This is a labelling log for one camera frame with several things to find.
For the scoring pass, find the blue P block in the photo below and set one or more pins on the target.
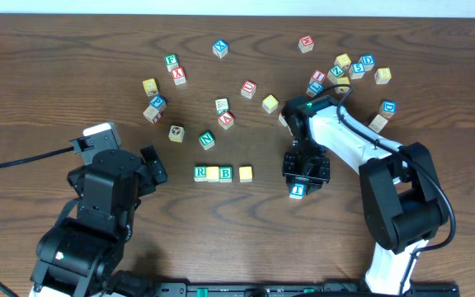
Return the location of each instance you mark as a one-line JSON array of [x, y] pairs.
[[159, 103]]

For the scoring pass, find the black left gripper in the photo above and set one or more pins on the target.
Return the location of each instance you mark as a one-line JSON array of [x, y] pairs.
[[152, 166]]

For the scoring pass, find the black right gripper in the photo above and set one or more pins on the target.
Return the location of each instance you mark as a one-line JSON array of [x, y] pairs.
[[306, 168]]

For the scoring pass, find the red U block lower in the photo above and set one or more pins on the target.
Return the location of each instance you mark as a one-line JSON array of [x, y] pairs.
[[282, 120]]

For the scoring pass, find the yellow O block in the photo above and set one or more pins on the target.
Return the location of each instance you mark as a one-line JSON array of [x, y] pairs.
[[212, 174]]

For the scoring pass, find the red I block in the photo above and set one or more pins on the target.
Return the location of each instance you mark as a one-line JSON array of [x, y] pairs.
[[318, 77]]

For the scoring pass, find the green B block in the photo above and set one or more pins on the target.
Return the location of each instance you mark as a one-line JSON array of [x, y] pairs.
[[225, 174]]

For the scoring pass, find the yellow block above Z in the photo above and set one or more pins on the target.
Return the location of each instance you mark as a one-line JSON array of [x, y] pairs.
[[343, 61]]

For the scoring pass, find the green Z block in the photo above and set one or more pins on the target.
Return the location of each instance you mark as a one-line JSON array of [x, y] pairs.
[[335, 73]]

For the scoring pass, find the yellow 8 block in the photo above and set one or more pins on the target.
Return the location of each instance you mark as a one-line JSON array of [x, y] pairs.
[[382, 76]]

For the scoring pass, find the red U block upper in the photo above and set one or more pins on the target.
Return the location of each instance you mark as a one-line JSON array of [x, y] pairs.
[[248, 89]]

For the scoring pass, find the red Y block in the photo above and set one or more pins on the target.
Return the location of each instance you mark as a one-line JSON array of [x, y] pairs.
[[179, 75]]

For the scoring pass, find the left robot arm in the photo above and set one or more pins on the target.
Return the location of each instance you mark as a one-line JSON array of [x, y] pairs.
[[78, 256]]

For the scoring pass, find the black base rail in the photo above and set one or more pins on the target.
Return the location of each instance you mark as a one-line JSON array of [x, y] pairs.
[[328, 288]]

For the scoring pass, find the blue d block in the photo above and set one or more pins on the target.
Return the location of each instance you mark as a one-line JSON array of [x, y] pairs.
[[388, 109], [367, 61]]

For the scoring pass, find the monkey picture block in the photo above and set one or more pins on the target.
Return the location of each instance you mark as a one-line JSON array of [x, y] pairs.
[[176, 133]]

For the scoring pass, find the blue T block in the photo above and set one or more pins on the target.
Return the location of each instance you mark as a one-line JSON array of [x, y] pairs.
[[297, 191]]

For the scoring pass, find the blue X block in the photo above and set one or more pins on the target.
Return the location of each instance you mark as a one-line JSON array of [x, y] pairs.
[[220, 48]]

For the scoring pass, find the yellow block under Z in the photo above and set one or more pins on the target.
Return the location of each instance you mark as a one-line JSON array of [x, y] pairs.
[[342, 85]]

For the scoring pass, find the blue L block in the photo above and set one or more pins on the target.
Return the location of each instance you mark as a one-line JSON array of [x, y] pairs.
[[314, 88]]

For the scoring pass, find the green F block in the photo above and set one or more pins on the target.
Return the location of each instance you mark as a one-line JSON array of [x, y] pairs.
[[171, 62]]

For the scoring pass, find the red block top right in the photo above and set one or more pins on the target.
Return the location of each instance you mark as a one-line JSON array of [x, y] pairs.
[[306, 43]]

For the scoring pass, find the plain wooden block left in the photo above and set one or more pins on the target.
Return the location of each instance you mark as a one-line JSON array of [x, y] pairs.
[[152, 114]]

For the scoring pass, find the red u block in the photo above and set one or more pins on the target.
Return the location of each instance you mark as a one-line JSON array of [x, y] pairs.
[[248, 89], [282, 120]]

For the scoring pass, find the blue D block right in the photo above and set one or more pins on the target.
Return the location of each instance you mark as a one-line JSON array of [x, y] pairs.
[[388, 109]]

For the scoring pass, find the green N block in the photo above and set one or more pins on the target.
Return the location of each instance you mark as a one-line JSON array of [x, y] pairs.
[[207, 140]]

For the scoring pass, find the blue 5 block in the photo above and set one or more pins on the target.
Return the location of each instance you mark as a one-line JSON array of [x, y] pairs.
[[356, 71]]

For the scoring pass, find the blue D block upper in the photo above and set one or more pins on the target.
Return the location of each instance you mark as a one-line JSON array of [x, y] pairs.
[[367, 61]]

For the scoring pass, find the green R block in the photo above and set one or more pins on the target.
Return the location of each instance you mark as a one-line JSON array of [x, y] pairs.
[[200, 174]]

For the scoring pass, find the red A block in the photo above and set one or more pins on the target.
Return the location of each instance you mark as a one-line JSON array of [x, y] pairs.
[[226, 120]]

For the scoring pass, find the plain white block right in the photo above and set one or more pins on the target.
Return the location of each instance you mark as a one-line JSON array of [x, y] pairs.
[[378, 123]]

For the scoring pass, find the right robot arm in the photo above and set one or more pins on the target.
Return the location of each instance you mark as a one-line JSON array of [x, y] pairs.
[[402, 203]]

